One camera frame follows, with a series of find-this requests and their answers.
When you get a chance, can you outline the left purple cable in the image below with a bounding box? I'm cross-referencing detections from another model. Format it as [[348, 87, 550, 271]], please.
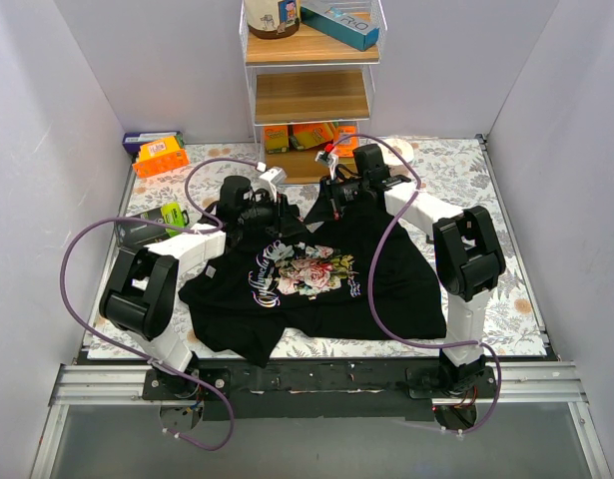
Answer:
[[60, 158, 268, 451]]

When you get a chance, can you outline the aluminium rail frame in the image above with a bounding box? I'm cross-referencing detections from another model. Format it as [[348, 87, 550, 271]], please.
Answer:
[[33, 359, 610, 478]]

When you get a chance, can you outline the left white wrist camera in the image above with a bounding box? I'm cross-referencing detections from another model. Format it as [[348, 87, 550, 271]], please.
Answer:
[[259, 167, 287, 202]]

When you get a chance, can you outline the purple box at wall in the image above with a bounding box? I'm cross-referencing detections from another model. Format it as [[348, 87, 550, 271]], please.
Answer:
[[122, 131, 185, 155]]

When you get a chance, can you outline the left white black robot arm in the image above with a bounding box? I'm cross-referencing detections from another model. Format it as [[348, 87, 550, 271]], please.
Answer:
[[99, 169, 306, 399]]

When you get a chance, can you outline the cream brown cartoon canister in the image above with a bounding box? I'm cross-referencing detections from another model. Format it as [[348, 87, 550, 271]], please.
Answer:
[[243, 0, 301, 40]]

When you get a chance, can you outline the orange card box on shelf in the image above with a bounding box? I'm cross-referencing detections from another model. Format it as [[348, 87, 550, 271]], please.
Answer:
[[334, 125, 359, 157]]

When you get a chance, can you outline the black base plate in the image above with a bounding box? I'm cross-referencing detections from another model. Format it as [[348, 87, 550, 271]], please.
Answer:
[[142, 357, 496, 421]]

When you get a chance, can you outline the yellow green sponge pack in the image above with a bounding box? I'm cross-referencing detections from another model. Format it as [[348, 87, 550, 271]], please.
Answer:
[[263, 125, 290, 155]]

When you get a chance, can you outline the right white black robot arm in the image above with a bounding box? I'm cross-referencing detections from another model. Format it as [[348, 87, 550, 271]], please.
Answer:
[[306, 143, 506, 397]]

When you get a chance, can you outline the black floral print t-shirt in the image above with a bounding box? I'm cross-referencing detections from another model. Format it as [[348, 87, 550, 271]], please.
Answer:
[[179, 202, 446, 367]]

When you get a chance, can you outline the white wire wooden shelf rack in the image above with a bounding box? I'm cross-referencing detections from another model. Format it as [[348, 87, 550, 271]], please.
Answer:
[[239, 1, 387, 184]]

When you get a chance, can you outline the orange box on mat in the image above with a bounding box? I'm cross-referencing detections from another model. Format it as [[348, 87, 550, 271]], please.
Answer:
[[133, 136, 189, 179]]

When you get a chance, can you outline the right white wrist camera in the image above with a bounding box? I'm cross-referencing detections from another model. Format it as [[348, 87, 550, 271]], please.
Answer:
[[315, 144, 338, 180]]

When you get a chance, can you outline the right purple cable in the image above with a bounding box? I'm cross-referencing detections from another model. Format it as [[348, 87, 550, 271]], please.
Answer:
[[330, 134, 501, 436]]

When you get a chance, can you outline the purple cable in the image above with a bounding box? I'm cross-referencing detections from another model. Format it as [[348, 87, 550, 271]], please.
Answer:
[[60, 158, 268, 451], [330, 134, 501, 436]]

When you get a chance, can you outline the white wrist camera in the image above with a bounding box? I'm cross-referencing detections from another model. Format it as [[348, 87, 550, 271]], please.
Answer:
[[315, 144, 338, 180], [259, 167, 287, 202]]

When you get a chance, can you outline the black green product box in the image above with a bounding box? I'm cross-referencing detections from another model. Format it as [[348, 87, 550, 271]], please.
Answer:
[[115, 202, 190, 248]]

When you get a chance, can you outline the teal rectangular box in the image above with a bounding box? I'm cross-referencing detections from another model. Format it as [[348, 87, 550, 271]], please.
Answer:
[[301, 1, 379, 51]]

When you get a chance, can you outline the toilet paper roll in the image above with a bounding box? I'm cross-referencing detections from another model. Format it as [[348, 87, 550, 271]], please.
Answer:
[[383, 138, 414, 166]]

